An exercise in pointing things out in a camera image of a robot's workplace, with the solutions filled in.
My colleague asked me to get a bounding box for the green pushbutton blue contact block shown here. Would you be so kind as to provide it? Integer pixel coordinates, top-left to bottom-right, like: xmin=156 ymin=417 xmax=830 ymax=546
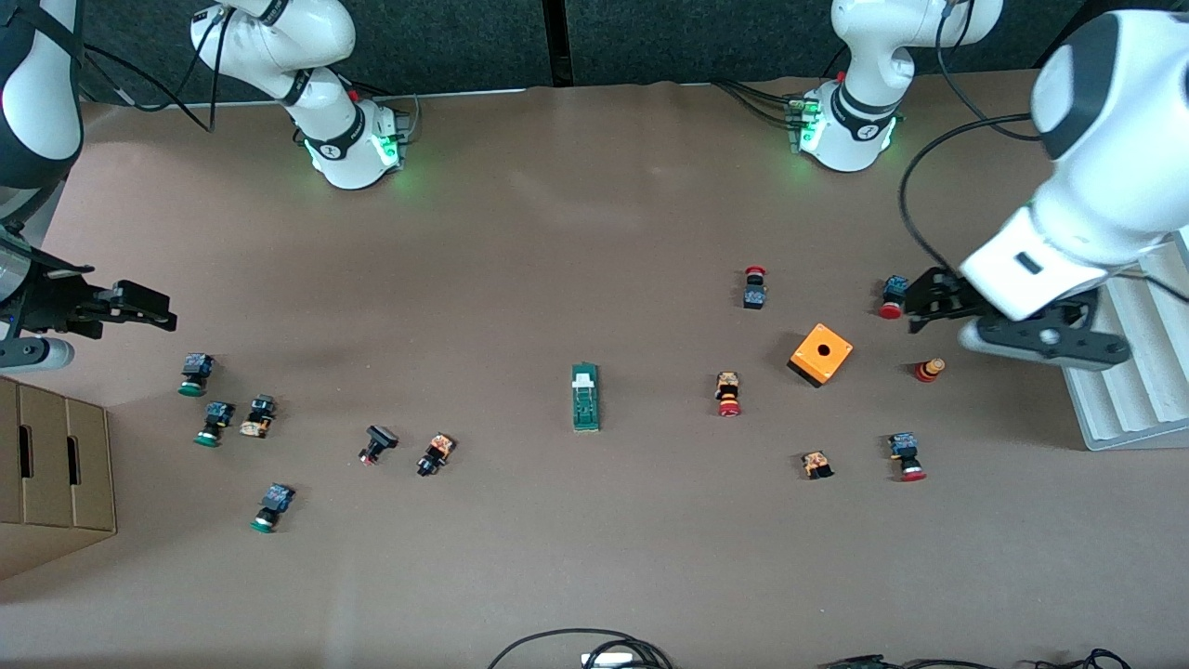
xmin=193 ymin=400 xmax=235 ymax=448
xmin=177 ymin=352 xmax=216 ymax=399
xmin=249 ymin=482 xmax=296 ymax=534

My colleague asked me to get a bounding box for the black pushbutton beige contact block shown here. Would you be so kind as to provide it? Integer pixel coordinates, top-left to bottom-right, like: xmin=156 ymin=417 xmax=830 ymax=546
xmin=239 ymin=394 xmax=277 ymax=439

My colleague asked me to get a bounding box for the brown cardboard box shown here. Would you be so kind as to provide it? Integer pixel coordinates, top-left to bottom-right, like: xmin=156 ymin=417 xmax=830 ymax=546
xmin=0 ymin=375 xmax=118 ymax=582

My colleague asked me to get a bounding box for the white ribbed plastic tray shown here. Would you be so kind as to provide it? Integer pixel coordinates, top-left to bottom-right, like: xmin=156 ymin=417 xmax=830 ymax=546
xmin=1059 ymin=228 xmax=1189 ymax=453

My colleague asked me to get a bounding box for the black selector orange contact block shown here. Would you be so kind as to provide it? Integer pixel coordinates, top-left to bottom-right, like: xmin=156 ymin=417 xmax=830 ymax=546
xmin=416 ymin=432 xmax=456 ymax=479

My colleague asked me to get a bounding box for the brown paper table cover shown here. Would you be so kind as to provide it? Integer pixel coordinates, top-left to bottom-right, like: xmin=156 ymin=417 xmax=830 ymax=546
xmin=0 ymin=51 xmax=1189 ymax=669

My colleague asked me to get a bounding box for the black panel divider strip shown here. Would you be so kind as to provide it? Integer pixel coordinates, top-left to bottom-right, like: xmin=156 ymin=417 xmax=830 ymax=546
xmin=542 ymin=0 xmax=572 ymax=89

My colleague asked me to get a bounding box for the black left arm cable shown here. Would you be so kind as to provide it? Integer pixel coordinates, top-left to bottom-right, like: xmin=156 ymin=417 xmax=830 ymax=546
xmin=896 ymin=0 xmax=1043 ymax=277

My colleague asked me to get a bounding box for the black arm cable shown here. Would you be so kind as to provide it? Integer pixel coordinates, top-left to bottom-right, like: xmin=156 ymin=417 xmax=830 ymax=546
xmin=79 ymin=3 xmax=229 ymax=133
xmin=896 ymin=0 xmax=1043 ymax=277

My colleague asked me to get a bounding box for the orange button enclosure box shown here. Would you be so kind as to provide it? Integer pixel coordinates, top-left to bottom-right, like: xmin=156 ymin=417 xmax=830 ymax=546
xmin=787 ymin=322 xmax=855 ymax=389

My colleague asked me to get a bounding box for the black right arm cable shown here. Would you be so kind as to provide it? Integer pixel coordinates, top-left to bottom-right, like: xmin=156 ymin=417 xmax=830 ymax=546
xmin=79 ymin=3 xmax=229 ymax=133

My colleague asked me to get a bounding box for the black square head switch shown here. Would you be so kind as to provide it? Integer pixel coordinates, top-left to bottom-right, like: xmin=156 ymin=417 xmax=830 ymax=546
xmin=358 ymin=424 xmax=399 ymax=466

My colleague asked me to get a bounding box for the black cable with connector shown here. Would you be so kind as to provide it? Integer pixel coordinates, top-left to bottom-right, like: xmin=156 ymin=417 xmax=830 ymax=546
xmin=817 ymin=654 xmax=934 ymax=669

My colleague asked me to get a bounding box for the thin black cable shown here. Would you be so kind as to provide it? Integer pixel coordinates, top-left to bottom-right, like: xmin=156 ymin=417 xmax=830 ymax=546
xmin=1033 ymin=649 xmax=1134 ymax=669

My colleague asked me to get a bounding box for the black looped cable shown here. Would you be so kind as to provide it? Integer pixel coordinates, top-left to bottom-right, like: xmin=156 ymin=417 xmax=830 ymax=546
xmin=581 ymin=639 xmax=675 ymax=669
xmin=487 ymin=628 xmax=653 ymax=669

